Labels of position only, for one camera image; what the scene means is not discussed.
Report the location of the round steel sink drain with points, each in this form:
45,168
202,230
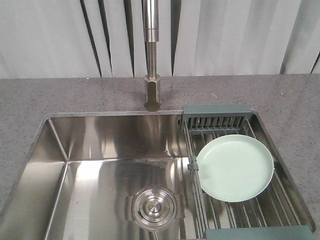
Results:
154,208

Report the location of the white pleated curtain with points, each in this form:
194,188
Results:
105,38

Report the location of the stainless steel faucet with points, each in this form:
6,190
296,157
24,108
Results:
150,10

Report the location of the pale green round plate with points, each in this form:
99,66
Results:
234,168

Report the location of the grey roll-up dish rack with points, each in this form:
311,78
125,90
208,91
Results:
278,213

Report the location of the stainless steel sink basin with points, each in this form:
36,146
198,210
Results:
81,168

